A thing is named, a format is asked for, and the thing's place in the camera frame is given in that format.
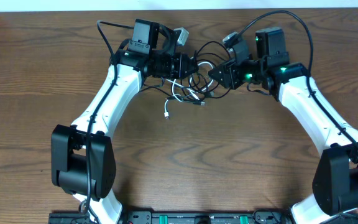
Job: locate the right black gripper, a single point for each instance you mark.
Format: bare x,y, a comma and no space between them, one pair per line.
228,72

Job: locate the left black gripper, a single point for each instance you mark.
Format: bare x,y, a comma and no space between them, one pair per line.
179,71

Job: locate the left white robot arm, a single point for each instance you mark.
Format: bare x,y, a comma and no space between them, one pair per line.
82,158

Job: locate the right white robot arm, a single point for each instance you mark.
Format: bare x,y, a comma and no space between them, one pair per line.
335,184

